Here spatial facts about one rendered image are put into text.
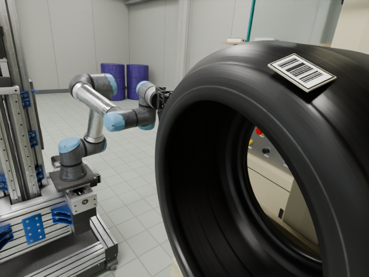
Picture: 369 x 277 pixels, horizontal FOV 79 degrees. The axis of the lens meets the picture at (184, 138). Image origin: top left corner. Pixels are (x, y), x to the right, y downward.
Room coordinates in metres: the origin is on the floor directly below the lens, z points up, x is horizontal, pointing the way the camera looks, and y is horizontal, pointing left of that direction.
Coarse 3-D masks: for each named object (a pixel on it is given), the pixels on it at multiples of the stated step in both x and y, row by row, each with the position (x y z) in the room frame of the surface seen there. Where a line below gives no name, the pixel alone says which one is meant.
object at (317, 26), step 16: (256, 0) 1.37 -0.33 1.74; (272, 0) 1.28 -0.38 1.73; (288, 0) 1.20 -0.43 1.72; (304, 0) 1.13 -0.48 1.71; (320, 0) 1.07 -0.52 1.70; (336, 0) 1.02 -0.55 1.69; (256, 16) 1.36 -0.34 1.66; (272, 16) 1.27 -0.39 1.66; (288, 16) 1.19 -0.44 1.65; (304, 16) 1.12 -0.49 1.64; (320, 16) 1.06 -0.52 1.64; (336, 16) 1.00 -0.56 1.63; (256, 32) 1.34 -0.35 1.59; (272, 32) 1.25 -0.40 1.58; (288, 32) 1.17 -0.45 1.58; (304, 32) 1.10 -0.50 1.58; (320, 32) 1.04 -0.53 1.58
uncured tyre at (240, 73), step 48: (240, 48) 0.37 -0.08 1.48; (288, 48) 0.31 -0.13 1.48; (336, 48) 0.39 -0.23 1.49; (192, 96) 0.40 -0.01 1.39; (240, 96) 0.31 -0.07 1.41; (288, 96) 0.25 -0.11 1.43; (336, 96) 0.23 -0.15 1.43; (192, 144) 0.65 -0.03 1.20; (240, 144) 0.67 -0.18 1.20; (288, 144) 0.23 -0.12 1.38; (336, 144) 0.20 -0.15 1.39; (192, 192) 0.61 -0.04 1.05; (240, 192) 0.64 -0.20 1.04; (336, 192) 0.19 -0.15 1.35; (192, 240) 0.50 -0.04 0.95; (240, 240) 0.54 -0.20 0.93; (288, 240) 0.50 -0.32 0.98; (336, 240) 0.17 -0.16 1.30
